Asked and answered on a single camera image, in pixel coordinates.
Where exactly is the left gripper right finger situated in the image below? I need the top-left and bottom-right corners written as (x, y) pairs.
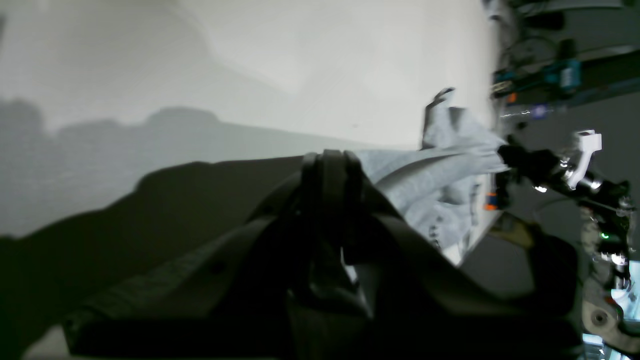
top-left (342, 152), bottom-right (584, 360)

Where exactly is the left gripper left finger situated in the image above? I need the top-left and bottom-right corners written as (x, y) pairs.
top-left (62, 156), bottom-right (304, 358)

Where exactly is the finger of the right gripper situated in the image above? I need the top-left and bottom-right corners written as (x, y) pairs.
top-left (497, 145), bottom-right (563, 183)

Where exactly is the grey t-shirt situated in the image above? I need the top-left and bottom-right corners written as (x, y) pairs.
top-left (355, 88), bottom-right (507, 266)

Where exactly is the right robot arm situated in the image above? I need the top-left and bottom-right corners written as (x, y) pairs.
top-left (498, 143), bottom-right (639, 360)

